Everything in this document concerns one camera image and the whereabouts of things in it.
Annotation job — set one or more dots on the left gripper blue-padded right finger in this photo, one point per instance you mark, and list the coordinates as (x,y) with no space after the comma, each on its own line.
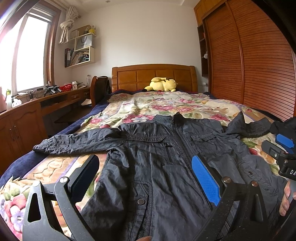
(239,212)

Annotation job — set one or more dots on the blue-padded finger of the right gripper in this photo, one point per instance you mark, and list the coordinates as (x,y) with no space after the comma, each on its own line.
(286,143)

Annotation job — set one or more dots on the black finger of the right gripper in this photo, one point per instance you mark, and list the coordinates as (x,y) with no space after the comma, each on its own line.
(272,150)

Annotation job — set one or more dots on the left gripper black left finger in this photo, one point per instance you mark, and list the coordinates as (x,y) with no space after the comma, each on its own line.
(40,221)

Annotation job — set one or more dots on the dark navy jacket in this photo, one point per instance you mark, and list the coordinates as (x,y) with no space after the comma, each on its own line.
(147,186)

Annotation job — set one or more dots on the person's right hand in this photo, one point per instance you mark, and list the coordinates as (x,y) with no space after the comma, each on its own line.
(285,203)

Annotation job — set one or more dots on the person's left hand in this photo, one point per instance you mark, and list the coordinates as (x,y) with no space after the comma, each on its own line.
(148,238)

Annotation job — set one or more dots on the navy blue bed sheet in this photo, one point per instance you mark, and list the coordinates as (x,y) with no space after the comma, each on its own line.
(21,166)

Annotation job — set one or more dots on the wooden louvered wardrobe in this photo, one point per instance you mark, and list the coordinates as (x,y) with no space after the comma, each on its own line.
(245,56)

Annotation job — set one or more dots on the wooden desk with cabinets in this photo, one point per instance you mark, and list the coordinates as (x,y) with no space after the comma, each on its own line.
(23,127)

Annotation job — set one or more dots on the yellow plush toy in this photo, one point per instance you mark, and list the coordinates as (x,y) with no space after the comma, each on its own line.
(162,84)

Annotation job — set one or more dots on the floral quilt bedspread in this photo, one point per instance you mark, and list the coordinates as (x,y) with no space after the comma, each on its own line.
(120,108)

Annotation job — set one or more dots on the red basket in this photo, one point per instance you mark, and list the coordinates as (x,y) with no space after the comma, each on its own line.
(66,87)

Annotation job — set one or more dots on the white carton on desk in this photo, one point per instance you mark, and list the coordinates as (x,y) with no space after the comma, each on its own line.
(74,85)

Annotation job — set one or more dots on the dark wooden chair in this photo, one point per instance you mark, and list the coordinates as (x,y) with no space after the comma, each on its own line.
(99,89)

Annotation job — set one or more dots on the clear plastic bottle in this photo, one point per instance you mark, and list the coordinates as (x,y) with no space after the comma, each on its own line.
(88,80)

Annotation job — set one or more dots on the wooden bed headboard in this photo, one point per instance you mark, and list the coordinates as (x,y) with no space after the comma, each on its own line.
(137,77)

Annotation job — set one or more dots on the tied white curtain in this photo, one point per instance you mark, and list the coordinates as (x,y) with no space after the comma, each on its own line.
(71,15)

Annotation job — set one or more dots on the white wall shelf unit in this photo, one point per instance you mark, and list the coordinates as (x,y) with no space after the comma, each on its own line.
(81,47)

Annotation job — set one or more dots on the window with wooden frame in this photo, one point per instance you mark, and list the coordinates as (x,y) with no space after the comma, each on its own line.
(27,50)

